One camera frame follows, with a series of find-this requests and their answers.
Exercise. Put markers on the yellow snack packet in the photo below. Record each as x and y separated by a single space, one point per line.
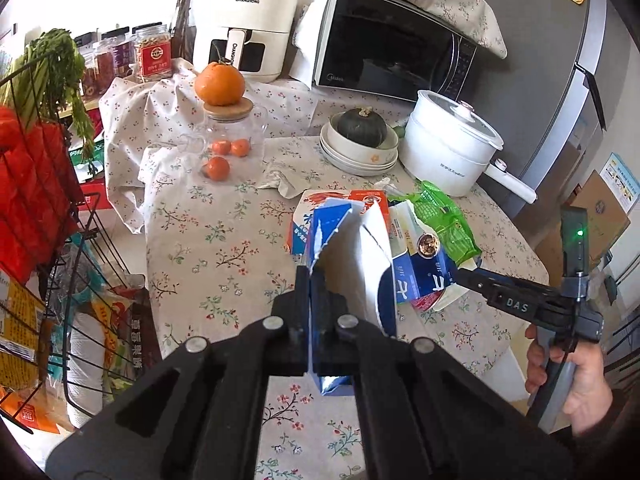
17 325

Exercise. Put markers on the beige paper packet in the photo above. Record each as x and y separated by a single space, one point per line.
287 177

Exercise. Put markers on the small print floral cloth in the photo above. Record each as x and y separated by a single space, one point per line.
135 120

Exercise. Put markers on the white cardboard sheet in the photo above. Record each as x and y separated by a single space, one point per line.
306 40

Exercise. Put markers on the red blue milk carton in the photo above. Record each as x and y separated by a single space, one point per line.
307 217

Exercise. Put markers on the dark green pumpkin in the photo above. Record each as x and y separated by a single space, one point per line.
362 127

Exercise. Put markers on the white electric pot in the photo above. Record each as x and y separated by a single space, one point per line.
445 155

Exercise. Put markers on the white air fryer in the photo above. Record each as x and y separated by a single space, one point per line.
250 10

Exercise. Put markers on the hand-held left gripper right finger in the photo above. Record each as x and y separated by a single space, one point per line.
332 330

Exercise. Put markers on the cream plate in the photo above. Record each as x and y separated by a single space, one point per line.
357 171

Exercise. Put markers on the small tomatoes in jar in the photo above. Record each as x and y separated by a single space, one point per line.
216 168

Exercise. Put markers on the purple label jar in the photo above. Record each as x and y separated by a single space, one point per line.
120 55

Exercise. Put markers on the green plastic bag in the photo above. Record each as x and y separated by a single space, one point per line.
445 210

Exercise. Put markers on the glass vase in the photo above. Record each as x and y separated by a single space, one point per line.
182 25

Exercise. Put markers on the person's right hand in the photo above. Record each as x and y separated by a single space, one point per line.
590 385

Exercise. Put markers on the red plastic bag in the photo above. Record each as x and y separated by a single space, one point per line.
35 185

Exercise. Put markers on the red dried fruit jar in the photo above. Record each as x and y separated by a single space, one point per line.
92 70

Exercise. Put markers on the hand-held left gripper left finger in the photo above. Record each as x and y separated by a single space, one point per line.
303 310

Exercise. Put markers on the stack of white bowls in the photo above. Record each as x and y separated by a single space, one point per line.
350 160

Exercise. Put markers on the red box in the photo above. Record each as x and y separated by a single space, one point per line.
95 197

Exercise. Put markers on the small orange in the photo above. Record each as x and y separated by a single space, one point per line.
220 148
240 147

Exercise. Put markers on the grey fridge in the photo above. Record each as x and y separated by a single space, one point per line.
540 85

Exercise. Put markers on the torn blue white milk carton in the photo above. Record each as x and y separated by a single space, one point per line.
350 260

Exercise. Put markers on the black white microwave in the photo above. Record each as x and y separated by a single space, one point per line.
390 50

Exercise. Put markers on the large orange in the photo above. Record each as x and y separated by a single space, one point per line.
219 84

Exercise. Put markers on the glass jar with wooden lid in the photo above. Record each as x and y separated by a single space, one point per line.
235 127

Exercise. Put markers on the cardboard box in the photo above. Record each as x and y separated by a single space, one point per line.
600 215

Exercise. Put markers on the green lime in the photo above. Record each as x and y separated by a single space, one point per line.
398 132

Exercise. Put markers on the small round lid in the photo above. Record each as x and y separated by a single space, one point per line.
428 246

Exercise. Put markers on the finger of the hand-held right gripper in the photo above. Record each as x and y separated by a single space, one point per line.
475 282

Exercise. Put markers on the floral tablecloth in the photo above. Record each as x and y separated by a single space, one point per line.
215 260

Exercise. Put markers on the red label nut jar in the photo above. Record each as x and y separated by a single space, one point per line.
152 57

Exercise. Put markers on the leafy green celery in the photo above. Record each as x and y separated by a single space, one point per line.
55 70

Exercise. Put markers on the green box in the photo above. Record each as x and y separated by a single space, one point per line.
82 152

